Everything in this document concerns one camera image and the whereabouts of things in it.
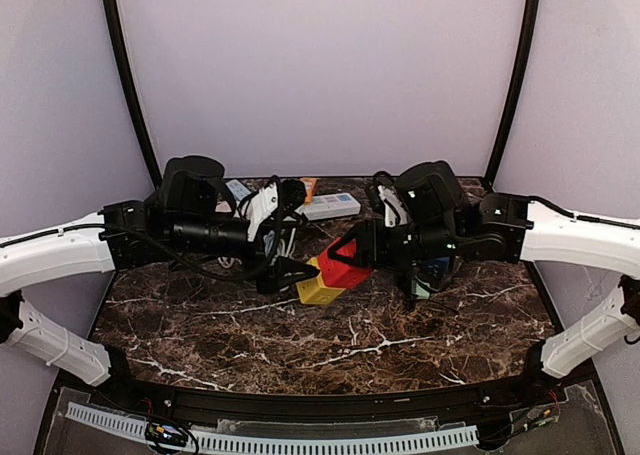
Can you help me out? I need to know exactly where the light green plug adapter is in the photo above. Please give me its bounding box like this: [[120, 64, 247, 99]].
[[410, 277, 433, 301]]

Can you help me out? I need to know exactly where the long white power strip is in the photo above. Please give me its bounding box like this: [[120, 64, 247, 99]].
[[296, 192, 361, 221]]

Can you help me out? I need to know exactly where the yellow cube socket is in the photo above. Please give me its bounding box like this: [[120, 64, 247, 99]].
[[296, 273, 346, 306]]

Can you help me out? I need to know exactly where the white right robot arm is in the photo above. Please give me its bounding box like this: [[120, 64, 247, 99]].
[[328, 193, 639, 379]]

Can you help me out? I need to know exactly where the black front rail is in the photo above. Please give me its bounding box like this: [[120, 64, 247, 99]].
[[92, 376, 552, 425]]

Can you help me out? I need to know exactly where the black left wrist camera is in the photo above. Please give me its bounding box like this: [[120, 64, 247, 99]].
[[159, 155, 225, 215]]

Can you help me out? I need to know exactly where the white coiled cable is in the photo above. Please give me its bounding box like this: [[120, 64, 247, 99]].
[[214, 224, 296, 271]]

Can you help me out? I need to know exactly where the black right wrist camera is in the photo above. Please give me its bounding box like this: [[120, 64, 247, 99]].
[[394, 160, 466, 224]]

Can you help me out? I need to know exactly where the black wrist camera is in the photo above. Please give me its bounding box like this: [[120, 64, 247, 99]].
[[159, 155, 225, 215], [394, 160, 466, 224]]

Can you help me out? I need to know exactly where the orange plug adapter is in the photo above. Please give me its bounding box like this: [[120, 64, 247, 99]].
[[300, 177, 319, 205]]

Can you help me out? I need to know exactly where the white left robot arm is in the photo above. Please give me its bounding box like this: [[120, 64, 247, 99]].
[[1, 201, 319, 388]]

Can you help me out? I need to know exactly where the white slotted cable duct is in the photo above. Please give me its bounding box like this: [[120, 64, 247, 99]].
[[65, 401, 480, 455]]

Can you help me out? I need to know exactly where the blue cube socket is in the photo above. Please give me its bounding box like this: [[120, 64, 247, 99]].
[[424, 257, 455, 286]]

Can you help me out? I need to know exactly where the small blue-white power strip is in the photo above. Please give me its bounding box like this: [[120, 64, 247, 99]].
[[226, 179, 252, 203]]

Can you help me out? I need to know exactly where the red cube socket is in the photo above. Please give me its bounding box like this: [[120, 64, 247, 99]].
[[318, 239, 373, 290]]

